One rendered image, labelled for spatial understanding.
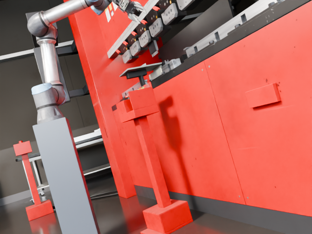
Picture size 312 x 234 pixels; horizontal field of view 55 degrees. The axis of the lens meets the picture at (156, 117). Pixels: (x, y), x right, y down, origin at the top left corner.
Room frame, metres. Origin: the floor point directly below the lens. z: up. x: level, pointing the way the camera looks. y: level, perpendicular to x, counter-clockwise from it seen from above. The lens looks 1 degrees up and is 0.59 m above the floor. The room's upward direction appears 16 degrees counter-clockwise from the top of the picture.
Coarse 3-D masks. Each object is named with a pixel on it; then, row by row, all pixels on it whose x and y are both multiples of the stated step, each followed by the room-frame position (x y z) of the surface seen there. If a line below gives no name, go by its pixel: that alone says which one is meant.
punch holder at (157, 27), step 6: (156, 6) 1.93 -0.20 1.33; (150, 12) 1.99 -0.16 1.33; (156, 12) 1.93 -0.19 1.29; (150, 18) 2.01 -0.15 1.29; (156, 18) 1.94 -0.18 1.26; (156, 24) 1.96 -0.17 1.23; (162, 24) 1.94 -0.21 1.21; (150, 30) 2.05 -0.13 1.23; (156, 30) 1.98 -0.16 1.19; (162, 30) 1.96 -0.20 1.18; (168, 30) 1.99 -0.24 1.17; (156, 36) 2.05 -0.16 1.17
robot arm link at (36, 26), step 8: (72, 0) 1.68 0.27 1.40; (80, 0) 1.67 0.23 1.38; (88, 0) 1.66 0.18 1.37; (96, 0) 1.67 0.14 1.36; (56, 8) 1.69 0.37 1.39; (64, 8) 1.68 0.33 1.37; (72, 8) 1.69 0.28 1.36; (80, 8) 1.70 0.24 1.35; (32, 16) 1.71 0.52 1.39; (40, 16) 1.69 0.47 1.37; (48, 16) 1.70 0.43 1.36; (56, 16) 1.70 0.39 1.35; (64, 16) 1.71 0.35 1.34; (32, 24) 1.71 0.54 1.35; (40, 24) 1.70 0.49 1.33; (48, 24) 1.73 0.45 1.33; (32, 32) 1.76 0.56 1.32; (40, 32) 1.76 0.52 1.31
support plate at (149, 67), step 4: (152, 64) 2.05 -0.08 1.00; (156, 64) 2.06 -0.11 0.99; (160, 64) 2.09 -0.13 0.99; (128, 68) 1.97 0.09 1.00; (132, 68) 1.98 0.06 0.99; (136, 68) 2.00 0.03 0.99; (140, 68) 2.04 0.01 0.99; (144, 68) 2.08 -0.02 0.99; (148, 68) 2.12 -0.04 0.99; (152, 68) 2.16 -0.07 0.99; (124, 72) 2.03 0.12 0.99; (120, 76) 2.11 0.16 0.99
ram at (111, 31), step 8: (136, 0) 2.12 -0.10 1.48; (144, 0) 2.03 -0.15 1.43; (112, 8) 2.53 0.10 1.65; (104, 16) 2.73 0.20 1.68; (112, 16) 2.57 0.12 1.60; (120, 16) 2.43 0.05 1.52; (144, 16) 2.08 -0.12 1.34; (104, 24) 2.78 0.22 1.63; (112, 24) 2.62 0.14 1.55; (120, 24) 2.47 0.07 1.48; (128, 24) 2.34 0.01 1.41; (136, 24) 2.22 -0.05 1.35; (104, 32) 2.84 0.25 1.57; (112, 32) 2.67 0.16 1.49; (120, 32) 2.52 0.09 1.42; (128, 32) 2.38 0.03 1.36; (104, 40) 2.89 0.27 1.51; (112, 40) 2.71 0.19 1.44; (120, 40) 2.56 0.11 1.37; (112, 56) 2.87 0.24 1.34
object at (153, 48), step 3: (153, 42) 2.13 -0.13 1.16; (150, 45) 2.18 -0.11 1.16; (153, 45) 2.14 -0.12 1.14; (156, 45) 2.13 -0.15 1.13; (150, 48) 2.19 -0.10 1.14; (153, 48) 2.15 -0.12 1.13; (156, 48) 2.12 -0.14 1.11; (150, 51) 2.20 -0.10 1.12; (153, 51) 2.16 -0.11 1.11; (156, 51) 2.14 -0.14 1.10; (150, 54) 2.21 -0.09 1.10; (153, 54) 2.19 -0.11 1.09
